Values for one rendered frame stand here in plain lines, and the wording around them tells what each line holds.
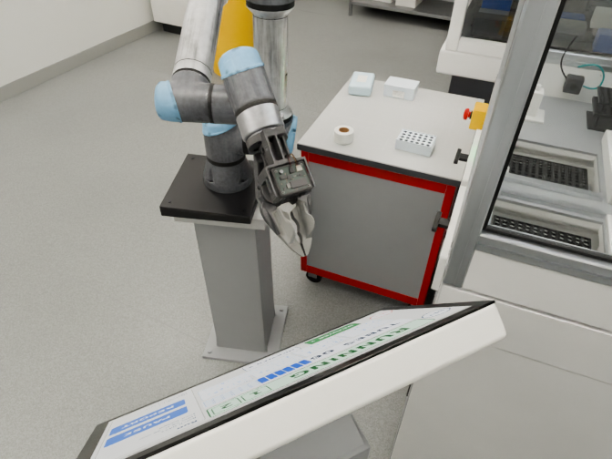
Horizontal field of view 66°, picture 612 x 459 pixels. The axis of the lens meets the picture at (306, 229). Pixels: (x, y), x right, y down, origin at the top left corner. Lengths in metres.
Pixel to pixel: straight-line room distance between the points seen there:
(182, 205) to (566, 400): 1.08
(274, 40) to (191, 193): 0.51
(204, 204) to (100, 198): 1.55
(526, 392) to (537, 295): 0.31
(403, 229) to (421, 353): 1.25
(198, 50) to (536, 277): 0.77
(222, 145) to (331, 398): 0.94
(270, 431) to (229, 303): 1.26
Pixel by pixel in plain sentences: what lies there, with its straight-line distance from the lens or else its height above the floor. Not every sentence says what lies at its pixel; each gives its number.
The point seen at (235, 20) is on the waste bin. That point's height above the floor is 0.46.
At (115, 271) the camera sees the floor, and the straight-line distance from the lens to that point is 2.44.
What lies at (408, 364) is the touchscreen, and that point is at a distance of 0.58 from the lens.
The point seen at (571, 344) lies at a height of 0.88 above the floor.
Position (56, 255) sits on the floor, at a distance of 2.64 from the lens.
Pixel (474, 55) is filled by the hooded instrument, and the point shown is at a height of 0.90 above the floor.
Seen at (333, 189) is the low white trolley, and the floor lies 0.58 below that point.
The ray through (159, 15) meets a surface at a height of 0.16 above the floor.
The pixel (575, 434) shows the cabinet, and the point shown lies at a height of 0.58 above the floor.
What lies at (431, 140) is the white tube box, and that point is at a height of 0.79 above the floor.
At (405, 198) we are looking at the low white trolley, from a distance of 1.72.
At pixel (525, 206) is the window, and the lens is 0.88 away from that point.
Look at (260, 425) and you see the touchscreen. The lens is 0.53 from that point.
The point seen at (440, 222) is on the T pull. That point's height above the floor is 0.91.
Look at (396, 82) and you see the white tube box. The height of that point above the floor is 0.81.
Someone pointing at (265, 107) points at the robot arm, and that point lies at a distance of 0.80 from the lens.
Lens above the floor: 1.66
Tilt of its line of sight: 42 degrees down
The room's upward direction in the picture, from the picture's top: 1 degrees clockwise
